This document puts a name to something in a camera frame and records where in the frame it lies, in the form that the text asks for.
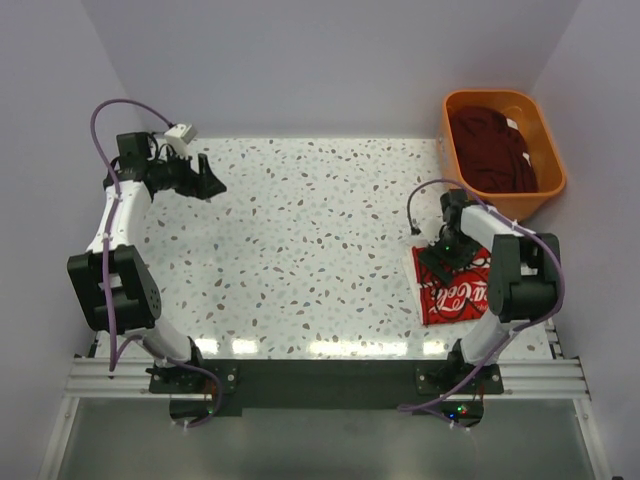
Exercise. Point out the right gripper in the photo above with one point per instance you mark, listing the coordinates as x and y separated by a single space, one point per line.
451 255

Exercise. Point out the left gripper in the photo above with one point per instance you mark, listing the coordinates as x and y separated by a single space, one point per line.
194 177

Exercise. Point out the white t shirt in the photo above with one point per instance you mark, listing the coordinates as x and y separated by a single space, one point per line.
464 299

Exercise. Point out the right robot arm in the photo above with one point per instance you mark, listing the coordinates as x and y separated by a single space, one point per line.
525 285

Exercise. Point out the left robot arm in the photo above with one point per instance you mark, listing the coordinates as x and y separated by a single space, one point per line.
113 284

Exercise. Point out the dark red t shirt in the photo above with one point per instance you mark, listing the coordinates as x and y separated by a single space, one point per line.
493 156

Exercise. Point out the orange plastic basket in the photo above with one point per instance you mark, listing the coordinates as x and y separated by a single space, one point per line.
523 114

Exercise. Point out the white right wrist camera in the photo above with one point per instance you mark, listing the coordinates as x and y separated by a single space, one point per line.
429 233

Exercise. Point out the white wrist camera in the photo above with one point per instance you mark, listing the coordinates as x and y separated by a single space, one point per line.
429 233
179 137

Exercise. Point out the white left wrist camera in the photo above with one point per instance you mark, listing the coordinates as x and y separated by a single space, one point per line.
179 137

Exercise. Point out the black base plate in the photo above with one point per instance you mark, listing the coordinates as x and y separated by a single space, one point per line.
228 387

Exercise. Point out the aluminium frame rail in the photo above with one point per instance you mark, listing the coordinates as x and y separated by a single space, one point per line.
335 413

